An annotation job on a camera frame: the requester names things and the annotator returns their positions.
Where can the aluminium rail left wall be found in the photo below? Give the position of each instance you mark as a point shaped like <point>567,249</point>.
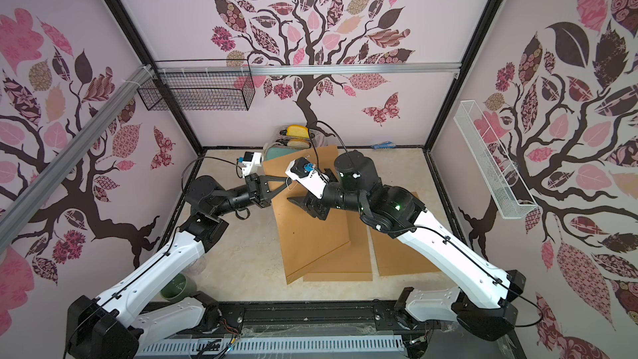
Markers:
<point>27,204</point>

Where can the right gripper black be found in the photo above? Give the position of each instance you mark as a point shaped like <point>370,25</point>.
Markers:
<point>316,199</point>

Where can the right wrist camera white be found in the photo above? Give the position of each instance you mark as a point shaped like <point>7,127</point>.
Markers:
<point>308,175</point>

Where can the white slotted cable duct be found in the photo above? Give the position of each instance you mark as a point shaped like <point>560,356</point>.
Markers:
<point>276,347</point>

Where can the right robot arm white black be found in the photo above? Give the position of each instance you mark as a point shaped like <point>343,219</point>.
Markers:
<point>481,300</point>

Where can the black wire basket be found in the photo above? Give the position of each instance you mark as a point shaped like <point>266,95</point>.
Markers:
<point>214,85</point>

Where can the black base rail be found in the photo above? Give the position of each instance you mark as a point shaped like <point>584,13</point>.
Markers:
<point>355,318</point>

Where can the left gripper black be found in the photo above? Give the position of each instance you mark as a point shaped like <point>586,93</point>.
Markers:
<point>253,187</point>

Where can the white wire shelf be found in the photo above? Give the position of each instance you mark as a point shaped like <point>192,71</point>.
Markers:
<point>482,133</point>

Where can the blue object by back wall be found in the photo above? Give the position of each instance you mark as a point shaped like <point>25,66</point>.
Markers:
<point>384,146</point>

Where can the brown file bag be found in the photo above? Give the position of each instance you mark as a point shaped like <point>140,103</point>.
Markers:
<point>350,264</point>
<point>306,241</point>
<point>396,259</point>

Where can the aluminium rail wall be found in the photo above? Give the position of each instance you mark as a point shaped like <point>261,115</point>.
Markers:
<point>417,67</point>
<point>27,204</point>

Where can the aluminium rail back wall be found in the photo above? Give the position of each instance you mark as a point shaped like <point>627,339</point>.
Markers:
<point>417,67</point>

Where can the mint green toaster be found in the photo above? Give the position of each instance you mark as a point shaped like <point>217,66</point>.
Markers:
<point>277,148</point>

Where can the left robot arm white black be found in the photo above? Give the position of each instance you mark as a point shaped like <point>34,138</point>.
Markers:
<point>113,324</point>

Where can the front bread slice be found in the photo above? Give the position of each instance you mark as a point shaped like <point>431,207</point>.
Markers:
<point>298,144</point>

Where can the green cup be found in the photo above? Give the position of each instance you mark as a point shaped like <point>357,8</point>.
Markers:
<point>179,288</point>

